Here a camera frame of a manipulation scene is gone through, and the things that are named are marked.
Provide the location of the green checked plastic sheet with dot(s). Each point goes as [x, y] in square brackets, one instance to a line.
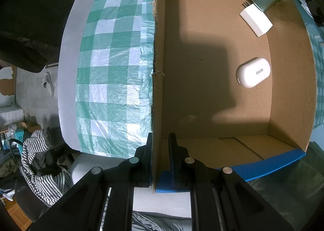
[114, 68]

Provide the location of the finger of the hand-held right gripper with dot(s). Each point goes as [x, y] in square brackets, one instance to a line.
[315, 8]

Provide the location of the grey striped garment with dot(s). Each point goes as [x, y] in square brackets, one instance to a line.
[38, 170]

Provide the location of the white oval case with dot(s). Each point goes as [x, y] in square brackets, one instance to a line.
[253, 72]

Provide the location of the blue cardboard box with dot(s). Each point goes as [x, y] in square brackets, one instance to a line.
[215, 30]

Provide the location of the white slipper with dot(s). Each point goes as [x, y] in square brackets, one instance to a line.
[48, 84]

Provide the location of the black hanging garment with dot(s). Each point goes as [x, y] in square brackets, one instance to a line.
[30, 5]

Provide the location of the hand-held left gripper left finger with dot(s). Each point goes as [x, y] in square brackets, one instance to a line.
[149, 144]

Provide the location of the dark green leather seat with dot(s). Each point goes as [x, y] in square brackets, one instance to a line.
[291, 182]

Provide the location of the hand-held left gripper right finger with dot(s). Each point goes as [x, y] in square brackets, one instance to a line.
[173, 149]

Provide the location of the grey bedding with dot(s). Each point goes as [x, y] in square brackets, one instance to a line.
[157, 223]

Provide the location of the white wall charger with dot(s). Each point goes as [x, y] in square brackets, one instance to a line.
[257, 19]

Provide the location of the black chair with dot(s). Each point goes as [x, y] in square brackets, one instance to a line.
[27, 200]

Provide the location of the white storage box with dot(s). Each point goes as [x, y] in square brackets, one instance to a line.
[11, 115]

